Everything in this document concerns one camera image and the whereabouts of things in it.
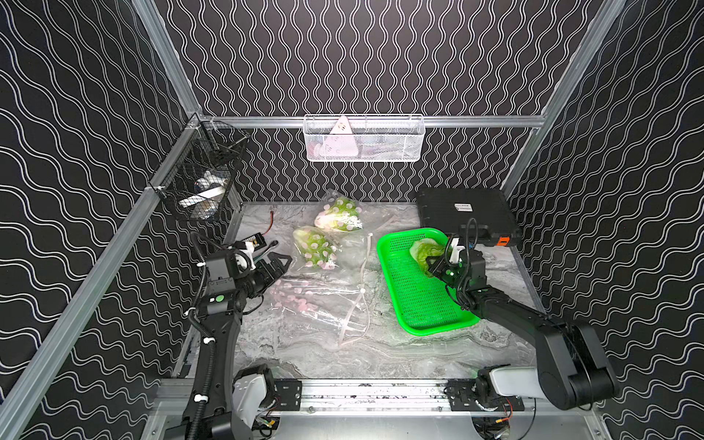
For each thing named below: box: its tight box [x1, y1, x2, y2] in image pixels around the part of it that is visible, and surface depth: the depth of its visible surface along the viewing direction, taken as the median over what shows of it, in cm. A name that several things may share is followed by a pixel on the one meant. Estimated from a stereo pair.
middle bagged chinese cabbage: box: [292, 225, 343, 273], surface depth 97 cm
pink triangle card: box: [313, 115, 359, 157], surface depth 92 cm
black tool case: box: [416, 188, 522, 247], surface depth 112 cm
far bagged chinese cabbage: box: [313, 187, 365, 232], surface depth 109 cm
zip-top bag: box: [268, 273, 371, 349], surface depth 88 cm
